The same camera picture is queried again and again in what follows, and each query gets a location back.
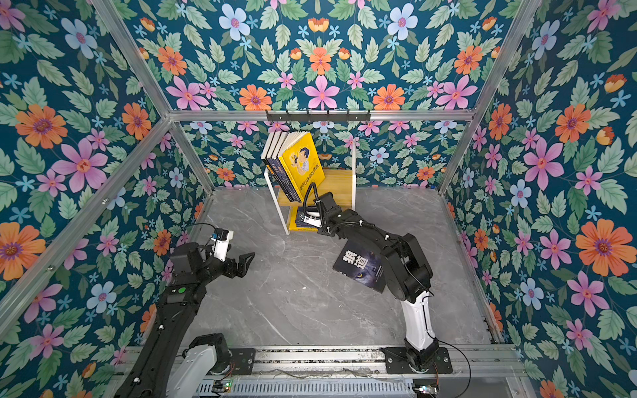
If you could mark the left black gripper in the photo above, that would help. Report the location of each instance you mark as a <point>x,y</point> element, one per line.
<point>240,269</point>

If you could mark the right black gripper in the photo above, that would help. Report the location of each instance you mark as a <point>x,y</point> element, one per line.
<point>326,219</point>

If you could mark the navy book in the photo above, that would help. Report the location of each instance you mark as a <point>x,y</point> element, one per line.
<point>300,224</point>

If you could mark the dark wolf cover book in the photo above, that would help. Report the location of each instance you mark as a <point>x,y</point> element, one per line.
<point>360,265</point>

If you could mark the purple old man book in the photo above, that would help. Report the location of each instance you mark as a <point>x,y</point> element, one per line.
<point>276,166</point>
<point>281,159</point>

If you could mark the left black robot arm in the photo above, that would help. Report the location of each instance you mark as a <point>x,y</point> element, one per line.
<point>195,267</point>

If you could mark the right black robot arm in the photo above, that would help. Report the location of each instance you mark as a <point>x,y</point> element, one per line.
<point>407,271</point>

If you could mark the white wooden book shelf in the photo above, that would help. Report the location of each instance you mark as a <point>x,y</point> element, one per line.
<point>342,183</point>

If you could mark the black book gold title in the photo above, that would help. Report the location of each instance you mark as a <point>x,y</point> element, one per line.
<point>266,149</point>

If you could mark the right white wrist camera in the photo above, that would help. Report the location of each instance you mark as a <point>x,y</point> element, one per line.
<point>313,218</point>

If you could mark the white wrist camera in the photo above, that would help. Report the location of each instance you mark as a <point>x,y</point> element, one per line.
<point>221,241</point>
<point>313,218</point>

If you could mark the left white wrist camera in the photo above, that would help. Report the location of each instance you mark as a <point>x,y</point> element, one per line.
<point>221,241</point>

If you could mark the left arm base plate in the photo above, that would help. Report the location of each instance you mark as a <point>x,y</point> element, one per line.
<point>234,362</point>

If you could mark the black wall hook rail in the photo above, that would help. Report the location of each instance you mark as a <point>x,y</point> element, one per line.
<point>307,116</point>

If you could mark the aluminium front rail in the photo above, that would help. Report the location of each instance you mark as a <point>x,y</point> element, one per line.
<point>359,371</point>

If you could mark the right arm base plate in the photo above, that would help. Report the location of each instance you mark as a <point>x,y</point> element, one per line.
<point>406,361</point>

